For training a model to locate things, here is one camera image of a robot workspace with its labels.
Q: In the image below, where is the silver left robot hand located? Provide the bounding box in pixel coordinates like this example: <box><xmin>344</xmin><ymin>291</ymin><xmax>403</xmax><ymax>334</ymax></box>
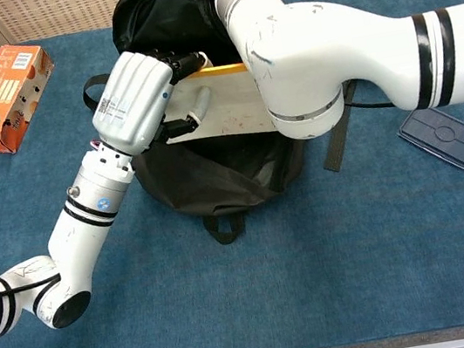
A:
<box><xmin>81</xmin><ymin>38</ymin><xmax>224</xmax><ymax>161</ymax></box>

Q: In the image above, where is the black backpack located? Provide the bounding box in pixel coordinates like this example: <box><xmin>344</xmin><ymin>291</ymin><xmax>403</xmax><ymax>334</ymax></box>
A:
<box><xmin>68</xmin><ymin>0</ymin><xmax>375</xmax><ymax>264</ymax></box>

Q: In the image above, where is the orange cardboard box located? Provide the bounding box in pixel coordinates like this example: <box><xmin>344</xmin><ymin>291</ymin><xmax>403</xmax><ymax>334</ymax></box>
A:
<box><xmin>0</xmin><ymin>38</ymin><xmax>69</xmax><ymax>157</ymax></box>

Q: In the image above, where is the dark blue plastic tray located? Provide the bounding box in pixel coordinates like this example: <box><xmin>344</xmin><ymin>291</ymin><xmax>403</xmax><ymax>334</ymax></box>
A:
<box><xmin>393</xmin><ymin>101</ymin><xmax>464</xmax><ymax>183</ymax></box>

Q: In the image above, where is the blue carpet table mat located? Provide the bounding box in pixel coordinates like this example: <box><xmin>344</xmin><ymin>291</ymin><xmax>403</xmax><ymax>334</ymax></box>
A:
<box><xmin>0</xmin><ymin>0</ymin><xmax>464</xmax><ymax>348</ymax></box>

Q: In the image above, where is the yellow and white book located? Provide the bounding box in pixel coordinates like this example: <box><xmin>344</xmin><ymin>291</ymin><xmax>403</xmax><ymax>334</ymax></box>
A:
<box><xmin>156</xmin><ymin>57</ymin><xmax>279</xmax><ymax>148</ymax></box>

